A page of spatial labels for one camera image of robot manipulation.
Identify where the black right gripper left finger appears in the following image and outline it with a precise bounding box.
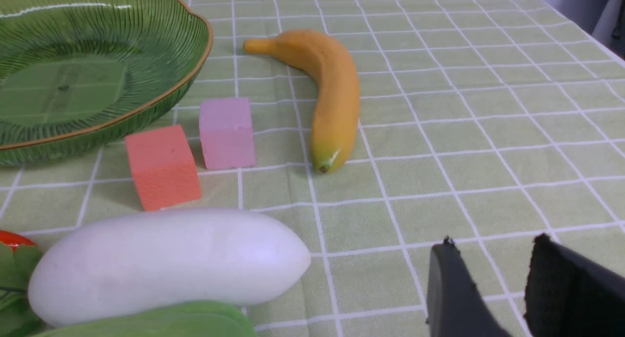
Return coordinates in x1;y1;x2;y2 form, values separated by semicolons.
426;236;510;337

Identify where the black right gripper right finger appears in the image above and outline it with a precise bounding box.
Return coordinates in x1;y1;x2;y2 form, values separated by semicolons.
524;234;625;337

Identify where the green plastic cucumber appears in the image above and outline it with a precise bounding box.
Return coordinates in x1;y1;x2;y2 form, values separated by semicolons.
37;301;257;337

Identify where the yellow plastic banana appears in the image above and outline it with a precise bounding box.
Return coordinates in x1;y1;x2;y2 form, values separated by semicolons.
243;28;361;174

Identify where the white plastic eggplant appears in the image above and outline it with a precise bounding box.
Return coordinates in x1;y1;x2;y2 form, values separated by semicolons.
27;208;311;327

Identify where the orange plastic carrot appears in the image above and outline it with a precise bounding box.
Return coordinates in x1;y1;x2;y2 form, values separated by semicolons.
0;231;44;337

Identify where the pink foam cube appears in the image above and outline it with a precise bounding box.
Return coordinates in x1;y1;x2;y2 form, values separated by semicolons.
199;97;256;170

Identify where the coral foam cube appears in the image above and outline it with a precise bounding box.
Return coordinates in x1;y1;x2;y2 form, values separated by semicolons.
125;124;202;211

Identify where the green glass plate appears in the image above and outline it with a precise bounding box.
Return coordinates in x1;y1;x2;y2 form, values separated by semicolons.
0;0;213;167

